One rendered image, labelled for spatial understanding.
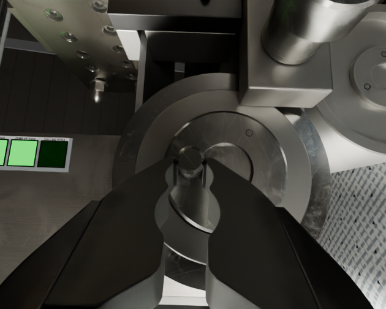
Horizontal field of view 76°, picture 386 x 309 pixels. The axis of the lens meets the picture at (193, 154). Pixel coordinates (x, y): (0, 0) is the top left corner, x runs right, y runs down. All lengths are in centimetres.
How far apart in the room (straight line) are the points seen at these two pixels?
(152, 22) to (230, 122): 9
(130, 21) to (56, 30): 26
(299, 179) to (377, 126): 8
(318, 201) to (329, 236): 23
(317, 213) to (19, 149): 54
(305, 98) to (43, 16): 36
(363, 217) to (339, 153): 14
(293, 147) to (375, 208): 17
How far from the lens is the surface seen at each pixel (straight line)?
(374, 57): 24
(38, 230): 58
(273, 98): 16
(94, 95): 56
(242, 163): 15
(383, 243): 33
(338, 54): 23
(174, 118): 17
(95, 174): 53
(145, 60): 20
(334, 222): 40
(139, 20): 19
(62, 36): 46
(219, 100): 17
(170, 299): 53
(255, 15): 18
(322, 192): 19
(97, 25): 42
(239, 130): 15
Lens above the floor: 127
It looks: 11 degrees down
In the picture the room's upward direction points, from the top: 178 degrees counter-clockwise
